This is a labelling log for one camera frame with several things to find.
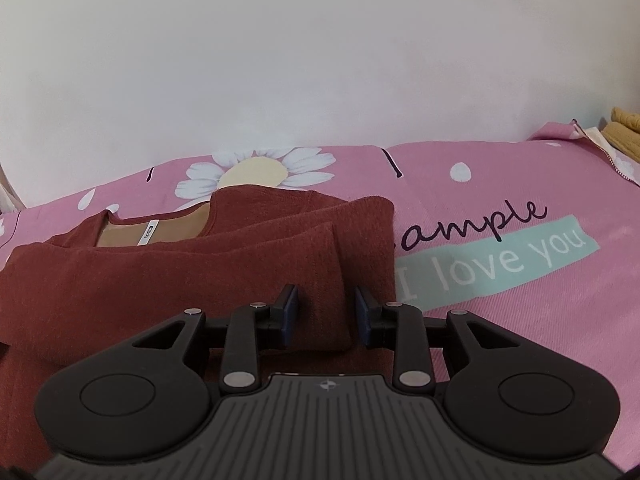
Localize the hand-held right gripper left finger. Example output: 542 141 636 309
132 284 301 392

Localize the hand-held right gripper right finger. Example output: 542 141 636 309
352 285 522 392

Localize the red-brown sweater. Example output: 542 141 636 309
0 187 399 463

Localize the pink floral printed bedsheet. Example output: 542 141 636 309
0 120 640 472

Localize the white zippered cloth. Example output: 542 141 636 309
572 118 640 182

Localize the beige patterned curtain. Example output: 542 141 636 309
0 160 27 215

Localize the folded yellow cloth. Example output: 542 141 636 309
600 106 640 162

